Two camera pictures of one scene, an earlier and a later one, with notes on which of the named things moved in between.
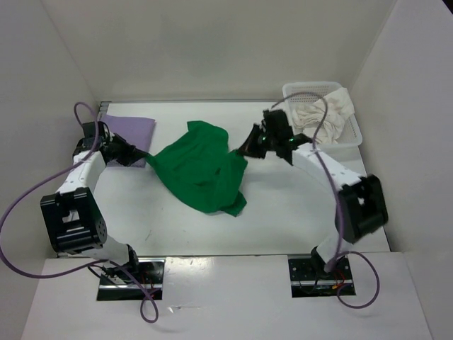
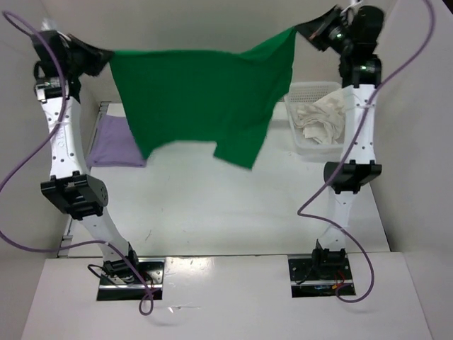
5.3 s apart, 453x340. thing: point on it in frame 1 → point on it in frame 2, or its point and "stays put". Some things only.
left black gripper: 132,154 → 98,61
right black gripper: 249,147 → 315,27
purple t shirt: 138,131 stays put
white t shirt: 340,106 stays put
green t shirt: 199,167 → 231,100
